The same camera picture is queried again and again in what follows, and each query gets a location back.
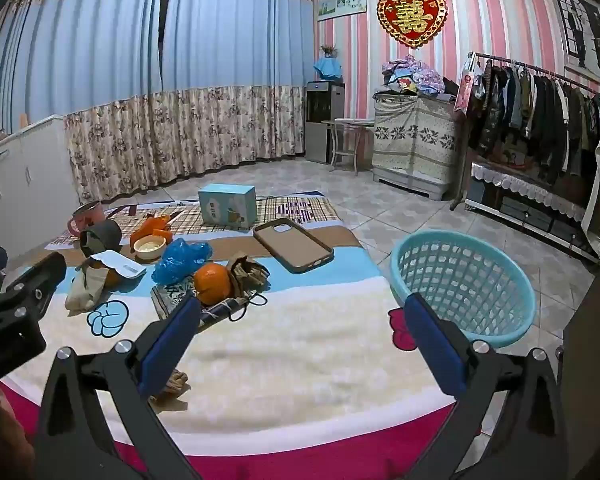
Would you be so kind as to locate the red heart wall decoration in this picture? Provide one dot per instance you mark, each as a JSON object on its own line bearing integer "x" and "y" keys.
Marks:
{"x": 412, "y": 15}

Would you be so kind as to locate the light blue cardboard box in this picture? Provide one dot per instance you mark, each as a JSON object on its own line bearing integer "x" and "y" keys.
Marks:
{"x": 227, "y": 205}

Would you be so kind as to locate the wall picture with clock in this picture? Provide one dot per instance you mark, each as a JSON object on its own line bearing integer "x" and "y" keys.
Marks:
{"x": 341, "y": 4}

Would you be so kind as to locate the pile of folded clothes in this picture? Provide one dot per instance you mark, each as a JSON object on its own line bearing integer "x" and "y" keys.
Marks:
{"x": 415, "y": 77}

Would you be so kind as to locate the brown phone case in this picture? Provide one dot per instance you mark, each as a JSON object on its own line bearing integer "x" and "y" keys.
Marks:
{"x": 292, "y": 245}

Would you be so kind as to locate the grey water dispenser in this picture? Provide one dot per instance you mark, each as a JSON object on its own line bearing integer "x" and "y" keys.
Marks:
{"x": 322, "y": 120}

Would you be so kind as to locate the row of hanging clothes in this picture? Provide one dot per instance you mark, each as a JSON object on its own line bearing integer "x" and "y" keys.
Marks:
{"x": 540, "y": 115}

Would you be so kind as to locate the blue floral curtain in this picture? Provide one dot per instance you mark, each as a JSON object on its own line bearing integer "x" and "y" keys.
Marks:
{"x": 80, "y": 60}
{"x": 240, "y": 60}

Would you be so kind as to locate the white flat packet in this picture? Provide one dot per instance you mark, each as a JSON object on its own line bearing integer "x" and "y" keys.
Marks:
{"x": 117, "y": 265}

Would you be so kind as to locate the grey printed packet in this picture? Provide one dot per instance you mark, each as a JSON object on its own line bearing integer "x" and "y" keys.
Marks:
{"x": 172, "y": 297}

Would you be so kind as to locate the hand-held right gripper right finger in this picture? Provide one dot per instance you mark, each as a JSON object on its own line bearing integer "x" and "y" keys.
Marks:
{"x": 437, "y": 345}

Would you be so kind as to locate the metal clothes rack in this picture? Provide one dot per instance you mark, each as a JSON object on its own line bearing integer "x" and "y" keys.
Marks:
{"x": 460, "y": 160}

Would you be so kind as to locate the brown paper scrap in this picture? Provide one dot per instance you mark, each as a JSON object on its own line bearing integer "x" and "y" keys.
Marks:
{"x": 175, "y": 385}

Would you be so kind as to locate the pink hanging packet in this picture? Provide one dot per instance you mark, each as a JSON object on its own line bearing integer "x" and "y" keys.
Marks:
{"x": 465, "y": 87}

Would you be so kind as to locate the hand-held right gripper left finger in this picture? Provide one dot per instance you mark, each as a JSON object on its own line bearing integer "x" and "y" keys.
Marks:
{"x": 170, "y": 345}

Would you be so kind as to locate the black and white wall poster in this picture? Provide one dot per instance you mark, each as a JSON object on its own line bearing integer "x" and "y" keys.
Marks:
{"x": 582, "y": 30}

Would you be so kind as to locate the low shelf with lace cloth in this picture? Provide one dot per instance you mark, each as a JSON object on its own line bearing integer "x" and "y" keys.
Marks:
{"x": 525, "y": 195}

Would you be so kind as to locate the blue plastic bag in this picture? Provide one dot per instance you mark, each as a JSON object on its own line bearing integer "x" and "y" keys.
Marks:
{"x": 180, "y": 260}

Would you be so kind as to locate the black rolled felt tube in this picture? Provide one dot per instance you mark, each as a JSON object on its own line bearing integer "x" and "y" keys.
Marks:
{"x": 105, "y": 235}

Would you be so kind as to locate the small potted plant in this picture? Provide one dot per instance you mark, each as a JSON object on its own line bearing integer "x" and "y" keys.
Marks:
{"x": 328, "y": 51}

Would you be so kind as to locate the orange plastic wrapper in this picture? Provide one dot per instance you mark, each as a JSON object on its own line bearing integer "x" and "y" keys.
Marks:
{"x": 152, "y": 227}

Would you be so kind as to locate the cream round lid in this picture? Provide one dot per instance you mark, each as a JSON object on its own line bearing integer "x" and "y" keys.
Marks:
{"x": 149, "y": 247}

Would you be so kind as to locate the cabinet under patterned cloth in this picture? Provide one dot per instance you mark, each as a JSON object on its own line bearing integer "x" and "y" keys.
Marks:
{"x": 415, "y": 140}

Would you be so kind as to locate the small beige box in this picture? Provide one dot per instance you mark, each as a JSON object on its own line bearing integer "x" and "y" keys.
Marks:
{"x": 24, "y": 120}

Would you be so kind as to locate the dark wooden furniture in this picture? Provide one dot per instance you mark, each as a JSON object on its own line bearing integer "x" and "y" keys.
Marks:
{"x": 590, "y": 360}

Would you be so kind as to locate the blue cloth cover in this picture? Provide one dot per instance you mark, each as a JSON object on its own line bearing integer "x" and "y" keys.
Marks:
{"x": 328, "y": 69}

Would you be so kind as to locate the orange tangerine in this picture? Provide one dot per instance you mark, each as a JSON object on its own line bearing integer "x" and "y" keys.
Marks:
{"x": 212, "y": 282}

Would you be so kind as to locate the light blue plastic basket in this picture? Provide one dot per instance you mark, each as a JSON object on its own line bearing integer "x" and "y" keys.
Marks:
{"x": 460, "y": 280}

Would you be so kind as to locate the person's left forearm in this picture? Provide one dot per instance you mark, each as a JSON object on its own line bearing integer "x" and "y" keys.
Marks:
{"x": 5, "y": 435}

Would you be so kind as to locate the pink cartoon mug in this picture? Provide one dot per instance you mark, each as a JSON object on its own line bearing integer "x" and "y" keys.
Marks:
{"x": 87, "y": 216}

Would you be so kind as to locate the small folding table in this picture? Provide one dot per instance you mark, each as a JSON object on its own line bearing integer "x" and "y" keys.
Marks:
{"x": 350, "y": 122}

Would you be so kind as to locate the white cabinet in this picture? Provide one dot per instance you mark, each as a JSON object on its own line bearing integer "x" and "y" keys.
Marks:
{"x": 25, "y": 170}

